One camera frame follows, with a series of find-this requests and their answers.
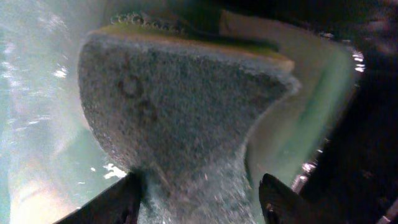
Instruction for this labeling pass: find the round black tray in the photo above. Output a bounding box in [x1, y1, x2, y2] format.
[185, 0, 397, 223]

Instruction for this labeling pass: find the green scouring sponge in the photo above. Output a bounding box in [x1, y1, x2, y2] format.
[78, 24, 298, 223]

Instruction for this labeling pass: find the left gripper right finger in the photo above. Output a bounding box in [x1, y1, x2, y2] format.
[259, 173, 314, 224]

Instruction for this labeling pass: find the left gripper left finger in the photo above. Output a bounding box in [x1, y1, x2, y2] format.
[56, 172, 143, 224]

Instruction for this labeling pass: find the pink white plate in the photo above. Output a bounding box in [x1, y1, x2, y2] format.
[0, 0, 358, 224]

